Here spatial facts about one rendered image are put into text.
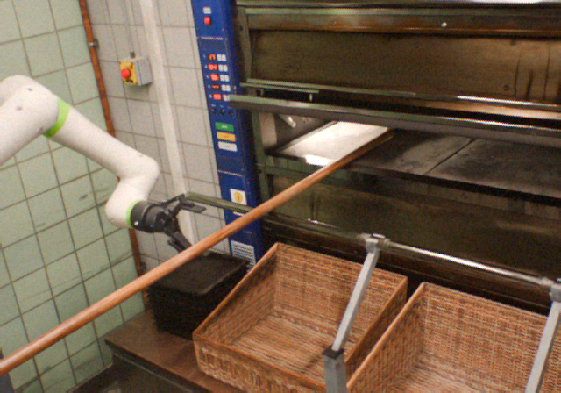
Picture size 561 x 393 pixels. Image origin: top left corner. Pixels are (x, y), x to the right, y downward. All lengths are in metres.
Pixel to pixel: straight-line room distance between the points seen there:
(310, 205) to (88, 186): 1.11
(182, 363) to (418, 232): 0.93
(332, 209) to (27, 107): 1.08
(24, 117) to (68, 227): 1.33
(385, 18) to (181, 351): 1.34
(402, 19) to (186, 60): 0.94
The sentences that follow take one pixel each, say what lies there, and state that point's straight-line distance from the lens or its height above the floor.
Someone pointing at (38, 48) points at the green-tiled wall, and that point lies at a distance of 2.96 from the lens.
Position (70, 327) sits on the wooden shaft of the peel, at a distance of 1.64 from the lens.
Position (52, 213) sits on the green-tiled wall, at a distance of 3.07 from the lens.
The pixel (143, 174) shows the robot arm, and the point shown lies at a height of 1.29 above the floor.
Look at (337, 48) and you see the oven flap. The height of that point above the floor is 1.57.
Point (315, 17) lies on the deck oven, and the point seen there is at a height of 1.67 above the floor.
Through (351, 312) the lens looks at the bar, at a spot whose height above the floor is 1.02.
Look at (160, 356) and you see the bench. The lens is 2.57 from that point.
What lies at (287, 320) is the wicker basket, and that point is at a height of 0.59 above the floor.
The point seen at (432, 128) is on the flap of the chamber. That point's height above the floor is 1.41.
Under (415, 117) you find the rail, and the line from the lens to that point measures 1.92.
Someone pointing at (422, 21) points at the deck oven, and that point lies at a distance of 2.01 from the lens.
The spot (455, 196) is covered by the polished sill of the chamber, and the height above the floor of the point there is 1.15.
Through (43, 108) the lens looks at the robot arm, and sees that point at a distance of 1.85.
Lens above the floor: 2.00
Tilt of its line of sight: 22 degrees down
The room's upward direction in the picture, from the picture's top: 7 degrees counter-clockwise
